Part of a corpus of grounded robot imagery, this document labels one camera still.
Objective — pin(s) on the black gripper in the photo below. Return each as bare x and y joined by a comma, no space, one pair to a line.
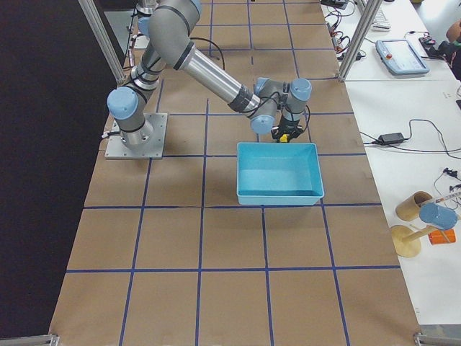
289,127

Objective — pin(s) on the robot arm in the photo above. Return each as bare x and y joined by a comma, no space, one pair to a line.
273,107
144,10

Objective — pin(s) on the light blue plastic bin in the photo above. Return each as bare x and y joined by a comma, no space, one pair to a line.
278,174

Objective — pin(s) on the black power adapter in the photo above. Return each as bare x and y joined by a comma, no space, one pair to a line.
390,138

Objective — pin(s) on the teach pendant tablet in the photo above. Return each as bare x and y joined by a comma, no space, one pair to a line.
400,58

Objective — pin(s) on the white keyboard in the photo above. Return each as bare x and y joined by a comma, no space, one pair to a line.
380,23

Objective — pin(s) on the wooden cylinder cup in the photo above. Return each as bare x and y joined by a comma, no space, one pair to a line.
408,210

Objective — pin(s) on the wooden stand with rod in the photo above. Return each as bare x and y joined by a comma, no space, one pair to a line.
406,241

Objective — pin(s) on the blue plastic cup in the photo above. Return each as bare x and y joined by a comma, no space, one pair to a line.
438,216

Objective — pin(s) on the orange plastic cup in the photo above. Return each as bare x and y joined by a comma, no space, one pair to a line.
442,237

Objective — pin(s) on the aluminium frame post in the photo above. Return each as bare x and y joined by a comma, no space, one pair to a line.
96,24
358,37

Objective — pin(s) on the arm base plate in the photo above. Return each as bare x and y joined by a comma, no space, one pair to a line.
146,143

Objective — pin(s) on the aluminium frame post left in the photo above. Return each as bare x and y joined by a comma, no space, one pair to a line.
96,24

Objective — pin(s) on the aluminium corner bracket right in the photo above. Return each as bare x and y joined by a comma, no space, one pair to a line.
438,334

